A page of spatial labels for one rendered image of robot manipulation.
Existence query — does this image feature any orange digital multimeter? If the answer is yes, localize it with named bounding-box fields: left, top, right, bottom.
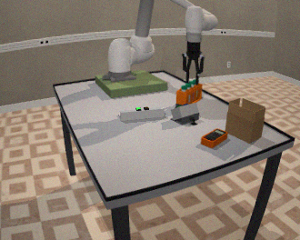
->
left=201, top=128, right=228, bottom=148

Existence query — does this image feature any black table edge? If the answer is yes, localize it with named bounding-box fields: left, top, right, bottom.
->
left=53, top=70, right=295, bottom=202

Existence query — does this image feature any brown cardboard box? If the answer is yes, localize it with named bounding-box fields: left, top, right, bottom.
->
left=225, top=98, right=265, bottom=144

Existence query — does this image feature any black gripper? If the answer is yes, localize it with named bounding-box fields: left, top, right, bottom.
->
left=182, top=42, right=205, bottom=85

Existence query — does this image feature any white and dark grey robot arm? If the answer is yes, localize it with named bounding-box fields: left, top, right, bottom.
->
left=102, top=0, right=218, bottom=83

